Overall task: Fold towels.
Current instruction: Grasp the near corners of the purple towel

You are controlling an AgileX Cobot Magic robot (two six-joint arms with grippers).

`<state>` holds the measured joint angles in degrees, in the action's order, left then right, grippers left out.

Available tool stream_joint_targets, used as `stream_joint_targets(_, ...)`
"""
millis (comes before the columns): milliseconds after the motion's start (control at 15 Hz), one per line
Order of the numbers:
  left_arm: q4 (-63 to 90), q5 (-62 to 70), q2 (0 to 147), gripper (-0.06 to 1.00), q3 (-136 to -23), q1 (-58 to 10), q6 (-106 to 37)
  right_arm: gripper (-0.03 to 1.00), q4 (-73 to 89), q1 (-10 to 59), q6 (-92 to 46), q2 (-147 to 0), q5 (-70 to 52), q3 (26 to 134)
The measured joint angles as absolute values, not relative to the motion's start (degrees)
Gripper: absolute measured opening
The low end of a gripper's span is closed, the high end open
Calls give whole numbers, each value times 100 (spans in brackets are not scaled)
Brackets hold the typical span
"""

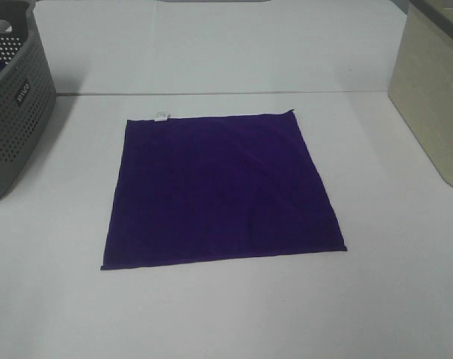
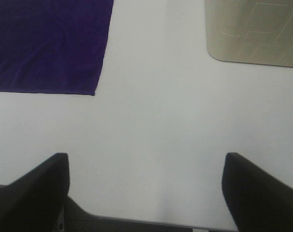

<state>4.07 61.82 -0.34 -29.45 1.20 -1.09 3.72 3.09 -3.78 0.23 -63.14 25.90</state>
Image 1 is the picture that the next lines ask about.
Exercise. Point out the grey perforated laundry basket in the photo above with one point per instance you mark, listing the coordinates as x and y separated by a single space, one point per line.
27 90

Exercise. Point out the beige storage bin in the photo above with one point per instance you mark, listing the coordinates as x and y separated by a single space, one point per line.
421 87

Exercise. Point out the purple towel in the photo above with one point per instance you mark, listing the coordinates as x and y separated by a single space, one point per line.
217 188

